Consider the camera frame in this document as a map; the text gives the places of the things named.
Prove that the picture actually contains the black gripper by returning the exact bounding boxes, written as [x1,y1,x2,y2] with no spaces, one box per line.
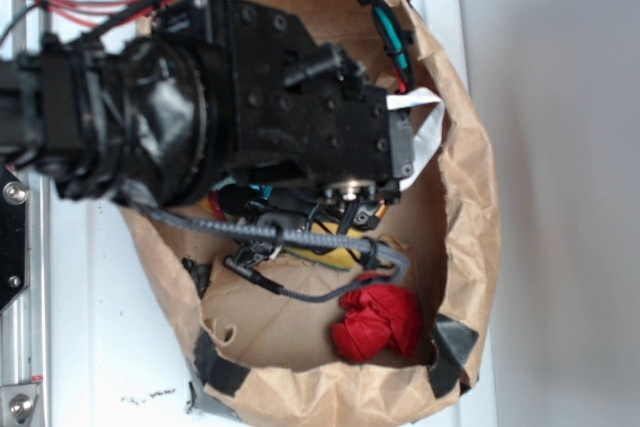
[154,0,414,202]

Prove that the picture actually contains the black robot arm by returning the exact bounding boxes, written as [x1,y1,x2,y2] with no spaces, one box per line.
[1,0,414,208]

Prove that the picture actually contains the yellow sponge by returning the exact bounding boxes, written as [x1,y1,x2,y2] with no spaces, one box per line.
[284,220,360,272]

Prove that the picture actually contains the brown paper bag bin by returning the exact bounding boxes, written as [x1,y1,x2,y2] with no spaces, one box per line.
[123,0,501,426]

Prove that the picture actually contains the crumpled red paper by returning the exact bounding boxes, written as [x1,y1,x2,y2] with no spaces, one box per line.
[331,285,423,362]

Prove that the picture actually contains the multicolour twisted rope toy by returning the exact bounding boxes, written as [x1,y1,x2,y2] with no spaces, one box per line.
[199,191,227,222]

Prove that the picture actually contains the grey braided cable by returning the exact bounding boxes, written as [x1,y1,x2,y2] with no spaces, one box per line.
[132,201,412,304]

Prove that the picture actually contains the white ribbon cable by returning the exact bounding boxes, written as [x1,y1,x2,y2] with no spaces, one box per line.
[385,86,446,193]

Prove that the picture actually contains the black metal bracket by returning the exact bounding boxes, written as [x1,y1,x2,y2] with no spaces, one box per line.
[0,165,29,313]

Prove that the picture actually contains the aluminium frame rail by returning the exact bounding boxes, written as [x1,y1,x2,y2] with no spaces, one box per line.
[1,0,51,426]

